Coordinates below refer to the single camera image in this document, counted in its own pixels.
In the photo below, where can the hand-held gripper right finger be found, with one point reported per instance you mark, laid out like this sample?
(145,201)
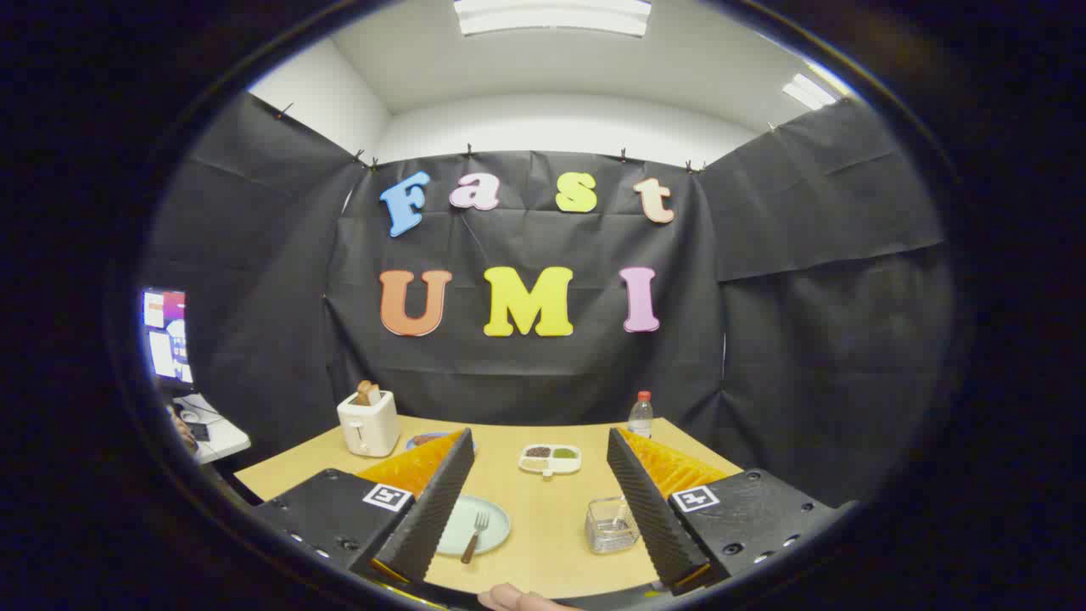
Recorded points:
(649,518)

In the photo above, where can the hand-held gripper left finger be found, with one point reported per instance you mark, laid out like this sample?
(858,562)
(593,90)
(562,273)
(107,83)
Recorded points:
(433,518)

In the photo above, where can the pale green plate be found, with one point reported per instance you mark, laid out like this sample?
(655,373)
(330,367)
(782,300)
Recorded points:
(496,539)

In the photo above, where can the blue plate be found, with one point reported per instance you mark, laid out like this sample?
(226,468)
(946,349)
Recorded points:
(410,442)

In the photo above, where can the clear water bottle red cap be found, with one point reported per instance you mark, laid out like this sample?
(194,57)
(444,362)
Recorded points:
(640,417)

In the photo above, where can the white toaster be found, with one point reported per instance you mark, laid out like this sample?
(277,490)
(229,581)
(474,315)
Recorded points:
(369,428)

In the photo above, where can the white divided dish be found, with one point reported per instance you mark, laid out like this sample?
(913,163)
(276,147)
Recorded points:
(550,465)

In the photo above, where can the brown toast slice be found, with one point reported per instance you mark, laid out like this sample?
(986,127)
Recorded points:
(365,394)

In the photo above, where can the black backdrop cloth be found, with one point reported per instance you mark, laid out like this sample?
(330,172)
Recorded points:
(526,373)

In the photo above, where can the white side desk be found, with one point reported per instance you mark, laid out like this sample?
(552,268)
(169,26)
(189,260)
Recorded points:
(225,437)

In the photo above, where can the computer monitor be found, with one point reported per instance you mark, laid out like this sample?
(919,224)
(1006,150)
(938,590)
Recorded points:
(165,339)

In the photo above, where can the small ceiling light panel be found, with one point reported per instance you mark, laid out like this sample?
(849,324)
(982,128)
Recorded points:
(808,92)

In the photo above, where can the long ceiling light panel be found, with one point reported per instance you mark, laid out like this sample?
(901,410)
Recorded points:
(551,17)

